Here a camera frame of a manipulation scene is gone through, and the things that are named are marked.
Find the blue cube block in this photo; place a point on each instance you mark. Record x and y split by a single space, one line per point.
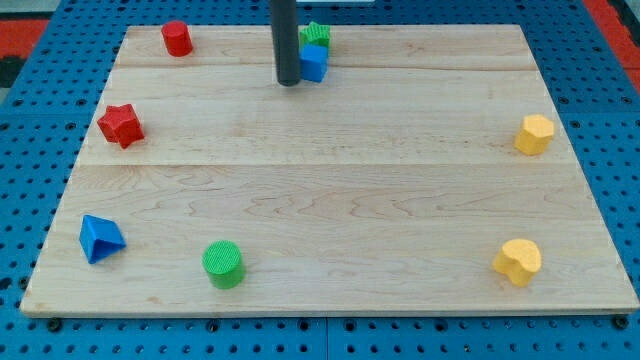
313 62

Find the green star block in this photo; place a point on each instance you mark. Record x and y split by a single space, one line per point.
315 34

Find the red star block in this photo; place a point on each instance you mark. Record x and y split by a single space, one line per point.
120 124

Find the light wooden board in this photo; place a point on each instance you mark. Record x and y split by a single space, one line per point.
387 189

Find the green cylinder block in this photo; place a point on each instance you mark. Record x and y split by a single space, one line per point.
223 264

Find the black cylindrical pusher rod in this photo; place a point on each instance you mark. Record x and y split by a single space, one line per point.
284 28

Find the red cylinder block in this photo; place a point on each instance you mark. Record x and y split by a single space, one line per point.
177 38

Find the yellow heart block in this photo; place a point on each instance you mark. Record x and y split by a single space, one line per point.
519 260

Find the yellow hexagon block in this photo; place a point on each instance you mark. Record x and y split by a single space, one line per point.
535 134

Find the blue triangle block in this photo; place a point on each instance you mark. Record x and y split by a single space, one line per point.
100 238

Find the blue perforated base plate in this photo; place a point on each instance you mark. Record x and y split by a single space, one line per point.
47 112

